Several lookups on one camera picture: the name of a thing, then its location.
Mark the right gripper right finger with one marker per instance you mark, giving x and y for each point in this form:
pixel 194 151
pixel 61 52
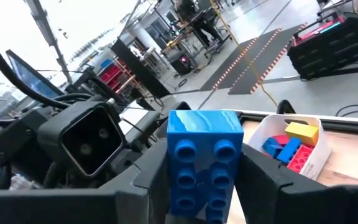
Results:
pixel 275 196

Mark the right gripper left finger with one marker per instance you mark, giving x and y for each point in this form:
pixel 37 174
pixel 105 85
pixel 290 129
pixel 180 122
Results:
pixel 148 189

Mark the red studded brick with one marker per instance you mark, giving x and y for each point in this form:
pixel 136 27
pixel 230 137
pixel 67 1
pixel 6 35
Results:
pixel 300 158

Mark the blue studded brick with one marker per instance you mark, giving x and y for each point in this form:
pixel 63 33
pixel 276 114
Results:
pixel 289 150
pixel 204 149
pixel 270 147

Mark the large red block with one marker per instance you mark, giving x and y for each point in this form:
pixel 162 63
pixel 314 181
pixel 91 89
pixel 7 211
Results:
pixel 280 139

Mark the white plastic bin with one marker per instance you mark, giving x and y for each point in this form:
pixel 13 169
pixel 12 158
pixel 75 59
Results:
pixel 319 158

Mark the yellow rectangular block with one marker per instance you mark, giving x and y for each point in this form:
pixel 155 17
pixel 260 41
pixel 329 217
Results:
pixel 301 132

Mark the tilted black monitor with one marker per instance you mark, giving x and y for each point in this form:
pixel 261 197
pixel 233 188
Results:
pixel 30 77

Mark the black clamp knob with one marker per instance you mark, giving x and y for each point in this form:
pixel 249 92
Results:
pixel 284 107

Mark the grey steel column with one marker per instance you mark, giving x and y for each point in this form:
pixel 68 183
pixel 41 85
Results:
pixel 47 34

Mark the black partition panel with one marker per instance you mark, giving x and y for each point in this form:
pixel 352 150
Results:
pixel 138 71

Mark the red storage shelf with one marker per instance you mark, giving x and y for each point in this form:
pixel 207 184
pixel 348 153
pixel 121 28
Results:
pixel 112 74

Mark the black computer tower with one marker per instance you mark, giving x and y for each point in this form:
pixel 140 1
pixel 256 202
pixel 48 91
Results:
pixel 183 63

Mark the black orange-striped floor mat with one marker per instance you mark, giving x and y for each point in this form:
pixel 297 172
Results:
pixel 259 65
pixel 222 73

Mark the black plastic crate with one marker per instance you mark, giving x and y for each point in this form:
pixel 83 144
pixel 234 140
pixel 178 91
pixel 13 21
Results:
pixel 328 46

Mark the black workbench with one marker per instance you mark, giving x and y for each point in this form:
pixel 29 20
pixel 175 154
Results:
pixel 204 28

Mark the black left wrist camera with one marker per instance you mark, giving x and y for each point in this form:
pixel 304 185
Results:
pixel 85 140

